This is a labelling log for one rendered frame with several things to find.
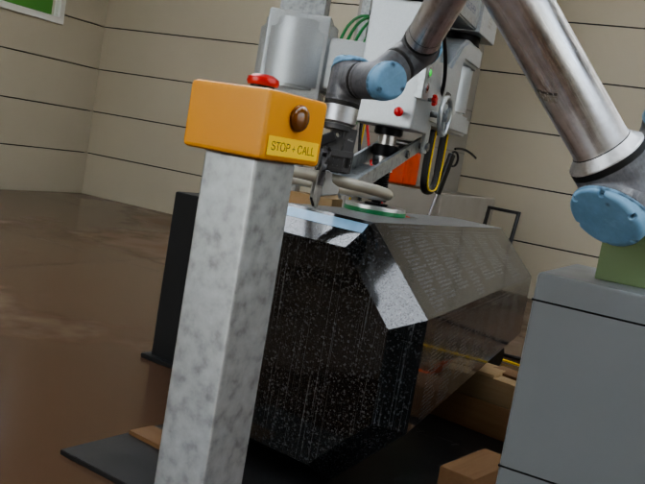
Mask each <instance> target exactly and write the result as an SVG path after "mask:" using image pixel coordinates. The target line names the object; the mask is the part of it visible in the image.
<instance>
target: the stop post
mask: <svg viewBox="0 0 645 484"><path fill-rule="evenodd" d="M298 105H304V106H306V107H307V108H308V110H309V113H310V121H309V124H308V126H307V128H306V129H305V130H304V131H303V132H300V133H298V132H295V131H294V130H293V129H292V127H291V124H290V116H291V113H292V110H293V109H294V107H296V106H298ZM326 109H327V107H326V104H325V103H324V102H321V101H317V100H313V99H309V98H305V97H301V96H298V95H294V94H290V93H287V92H283V91H279V90H275V88H274V87H271V86H267V85H258V84H250V85H238V84H230V83H223V82H215V81H208V80H200V79H198V80H195V81H194V82H193V84H192V90H191V96H190V103H189V110H188V115H187V122H186V128H185V135H184V143H185V144H186V145H187V146H191V147H196V148H201V149H206V152H205V156H204V163H203V174H202V180H201V187H200V193H199V200H198V205H197V211H196V218H195V224H194V230H193V236H192V243H191V249H190V255H189V261H188V267H187V274H186V280H185V286H184V292H183V299H182V305H181V312H180V317H179V329H178V335H177V342H176V347H175V354H174V360H173V367H172V372H171V378H170V385H169V391H168V398H167V403H166V410H165V416H164V422H163V428H162V434H161V441H160V447H159V454H158V459H157V466H156V472H155V484H242V479H243V473H244V468H245V462H246V456H247V450H248V444H249V438H250V433H251V422H252V416H253V410H254V405H255V399H256V393H257V387H258V381H259V376H260V370H261V364H262V358H263V352H264V347H265V341H266V335H267V330H268V324H269V319H270V313H271V307H272V301H273V295H274V290H275V279H276V273H277V267H278V261H279V256H280V250H281V244H282V238H283V232H284V227H285V221H286V215H287V209H288V204H289V198H290V192H291V186H292V180H293V175H294V169H295V165H294V164H297V165H304V166H311V167H312V166H316V165H317V163H318V159H319V153H320V148H321V142H322V136H323V125H324V120H325V115H326Z"/></svg>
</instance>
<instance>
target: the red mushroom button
mask: <svg viewBox="0 0 645 484"><path fill-rule="evenodd" d="M247 82H248V84H258V85H267V86H271V87H274V88H278V87H279V80H278V79H277V78H275V77H274V76H271V75H266V74H260V73H253V74H250V75H248V77H247Z"/></svg>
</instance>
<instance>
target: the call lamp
mask: <svg viewBox="0 0 645 484"><path fill-rule="evenodd" d="M309 121H310V113H309V110H308V108H307V107H306V106H304V105H298V106H296V107H294V109H293V110H292V113H291V116H290V124H291V127H292V129H293V130H294V131H295V132H298V133H300V132H303V131H304V130H305V129H306V128H307V126H308V124H309Z"/></svg>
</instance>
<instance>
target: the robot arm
mask: <svg viewBox="0 0 645 484"><path fill-rule="evenodd" d="M466 1H467V0H423V2H422V3H421V5H420V7H419V9H418V12H417V14H416V16H415V17H414V19H413V21H412V23H411V25H410V26H409V27H408V29H407V30H406V32H405V34H404V36H403V38H402V39H401V40H400V41H399V42H398V43H397V44H395V45H394V46H393V47H391V48H390V49H388V50H387V51H386V52H385V53H383V54H382V55H381V56H379V57H378V58H377V59H375V60H373V61H367V60H366V59H364V58H361V57H357V56H352V55H340V56H337V57H336V58H335V59H334V61H333V64H332V66H331V68H330V71H331V72H330V77H329V81H328V86H327V91H326V94H325V99H324V103H325V104H326V107H327V109H326V115H325V120H324V125H323V127H324V128H326V129H329V130H330V132H329V133H324V134H323V135H322V142H321V148H320V153H319V159H318V163H317V165H316V166H315V169H314V170H319V172H318V175H317V178H316V181H312V185H311V190H310V198H309V199H310V203H311V206H314V205H315V207H318V204H319V201H320V197H321V196H330V195H337V194H338V193H339V187H338V186H337V185H335V184H334V183H333V182H332V173H331V172H333V173H337V174H338V173H341V174H349V173H350V169H351V164H352V161H353V156H354V154H353V150H354V145H355V141H356V136H357V132H358V131H357V130H353V129H352V128H353V127H355V126H356V122H357V117H358V112H359V108H360V105H361V100H362V99H366V100H377V101H389V100H393V99H395V98H397V97H398V96H400V95H401V93H402V92H403V91H404V89H405V86H406V83H407V82H409V81H410V80H411V79H412V78H414V77H415V76H416V75H417V74H418V73H419V72H420V71H422V70H423V69H424V68H426V67H427V66H428V65H430V64H432V63H434V62H435V61H436V60H437V59H438V57H439V56H440V55H441V53H442V41H443V40H444V38H445V36H446V35H447V33H448V32H449V30H450V28H451V27H452V25H453V23H454V22H455V20H456V18H457V17H458V15H459V14H460V12H461V10H462V9H463V7H464V5H465V4H466ZM482 1H483V3H484V5H485V7H486V8H487V10H488V12H489V13H490V16H491V18H492V19H493V21H494V23H495V25H496V26H497V28H498V30H499V31H500V33H501V35H502V37H503V38H504V39H505V41H506V43H507V44H508V46H509V48H510V49H511V51H512V53H513V55H514V57H515V59H516V61H517V62H518V64H519V66H520V67H521V69H522V71H523V73H524V74H525V76H526V78H527V80H528V81H529V83H530V85H531V86H532V88H533V90H534V92H535V93H536V95H537V97H538V98H539V100H540V102H541V103H542V105H543V107H544V109H545V110H546V112H547V114H548V115H549V117H550V119H551V121H552V122H553V124H554V126H555V128H556V129H557V131H558V133H559V134H560V136H561V139H562V140H563V142H564V144H565V146H566V147H567V149H568V151H569V152H570V154H571V156H572V157H573V161H572V163H571V166H570V169H569V173H570V175H571V177H572V179H573V181H574V182H575V183H576V185H577V186H578V189H577V190H576V191H575V192H574V193H573V196H572V198H571V202H570V208H571V212H572V214H573V217H574V218H575V220H576V221H577V222H579V223H580V227H581V228H582V229H583V230H584V231H585V232H587V233H588V234H589V235H591V236H592V237H594V238H595V239H597V240H599V241H601V242H603V243H608V244H610V245H612V246H620V247H623V246H630V245H632V244H635V243H637V242H638V241H639V240H641V239H642V238H643V237H644V236H645V109H644V111H643V113H642V123H641V127H640V129H639V131H633V130H629V129H628V128H627V127H626V125H625V124H624V122H623V120H622V118H621V116H620V115H619V113H618V111H617V109H616V107H615V106H614V104H613V102H612V100H611V99H610V97H609V95H608V93H607V91H606V90H605V88H604V86H603V84H602V83H601V81H600V79H599V77H598V75H597V74H596V72H595V70H594V68H593V66H592V65H591V63H590V61H589V59H588V57H587V56H586V54H585V51H584V49H583V48H582V46H581V44H580V42H579V40H578V39H577V38H576V36H575V34H574V32H573V31H572V29H571V27H570V25H569V23H568V22H567V20H566V18H565V16H564V14H563V13H562V11H561V8H560V6H559V5H558V3H557V1H556V0H482ZM351 127H352V128H351ZM336 133H338V134H339V136H336ZM326 170H329V171H330V172H329V171H326ZM324 176H325V177H324ZM323 181H324V182H323Z"/></svg>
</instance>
